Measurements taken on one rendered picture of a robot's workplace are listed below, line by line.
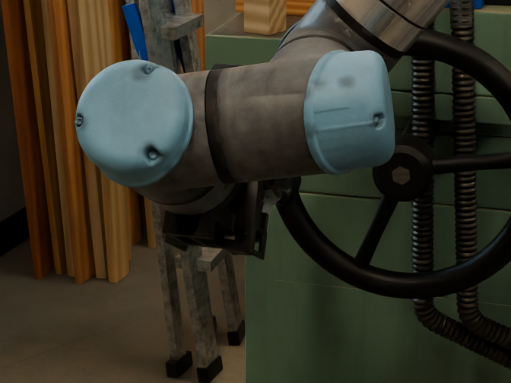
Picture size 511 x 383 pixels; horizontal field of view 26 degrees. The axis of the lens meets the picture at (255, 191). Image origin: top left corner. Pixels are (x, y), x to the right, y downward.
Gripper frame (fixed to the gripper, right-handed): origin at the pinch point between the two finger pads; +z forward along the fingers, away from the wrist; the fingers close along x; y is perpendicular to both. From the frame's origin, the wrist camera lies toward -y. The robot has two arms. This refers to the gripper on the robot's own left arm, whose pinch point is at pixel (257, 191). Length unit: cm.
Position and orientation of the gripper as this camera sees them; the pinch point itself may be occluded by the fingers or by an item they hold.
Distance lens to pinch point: 101.5
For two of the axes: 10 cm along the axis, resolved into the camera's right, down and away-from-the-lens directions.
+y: -1.3, 9.8, -1.7
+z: 2.2, 1.9, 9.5
